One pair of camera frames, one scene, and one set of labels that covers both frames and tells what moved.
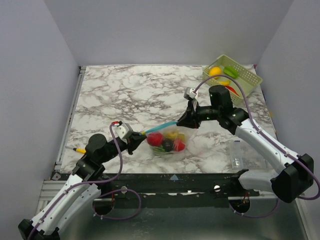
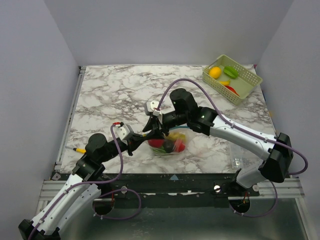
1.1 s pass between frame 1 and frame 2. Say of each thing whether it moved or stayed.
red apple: stayed
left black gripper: stayed
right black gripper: moved
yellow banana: stayed
